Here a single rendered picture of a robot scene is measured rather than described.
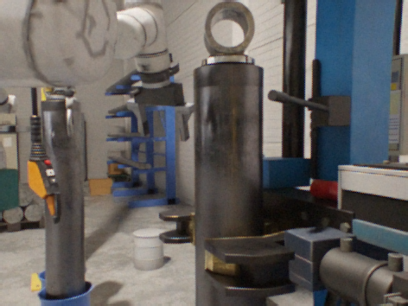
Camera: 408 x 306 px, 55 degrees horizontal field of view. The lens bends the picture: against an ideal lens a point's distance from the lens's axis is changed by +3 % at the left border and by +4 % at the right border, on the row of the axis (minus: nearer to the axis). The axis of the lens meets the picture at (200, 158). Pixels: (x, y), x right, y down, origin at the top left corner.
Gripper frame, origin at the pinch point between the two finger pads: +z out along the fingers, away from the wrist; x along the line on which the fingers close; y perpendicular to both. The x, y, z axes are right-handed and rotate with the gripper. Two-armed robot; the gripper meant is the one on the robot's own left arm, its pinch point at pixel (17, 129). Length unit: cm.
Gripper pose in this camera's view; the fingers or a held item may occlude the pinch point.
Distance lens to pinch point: 195.3
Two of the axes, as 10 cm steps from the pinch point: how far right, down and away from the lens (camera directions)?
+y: -0.1, -10.0, -0.6
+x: 3.8, -0.6, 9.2
